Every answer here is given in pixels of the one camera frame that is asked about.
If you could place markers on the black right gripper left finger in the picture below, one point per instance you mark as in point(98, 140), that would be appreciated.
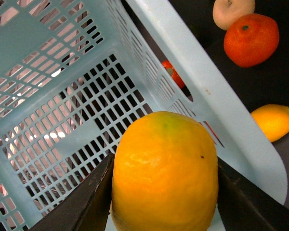
point(87, 206)

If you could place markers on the orange persimmon with leaf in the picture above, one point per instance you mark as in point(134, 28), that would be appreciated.
point(173, 73)

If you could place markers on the light teal plastic basket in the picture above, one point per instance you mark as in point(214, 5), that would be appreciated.
point(75, 73)

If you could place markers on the white pear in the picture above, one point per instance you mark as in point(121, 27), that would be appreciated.
point(225, 12)

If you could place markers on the small orange tangerine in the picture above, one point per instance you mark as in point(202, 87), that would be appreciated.
point(251, 40)

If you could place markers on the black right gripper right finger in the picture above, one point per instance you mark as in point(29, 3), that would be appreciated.
point(245, 207)

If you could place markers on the yellow lemon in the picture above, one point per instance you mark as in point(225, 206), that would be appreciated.
point(165, 175)
point(273, 120)

